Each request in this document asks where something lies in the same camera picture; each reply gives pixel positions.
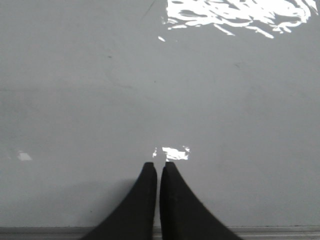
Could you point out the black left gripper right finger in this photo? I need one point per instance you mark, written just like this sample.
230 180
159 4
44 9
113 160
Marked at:
182 215

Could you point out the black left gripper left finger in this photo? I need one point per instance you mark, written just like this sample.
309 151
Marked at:
133 218

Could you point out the white whiteboard with aluminium frame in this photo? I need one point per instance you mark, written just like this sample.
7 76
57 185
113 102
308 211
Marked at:
228 90

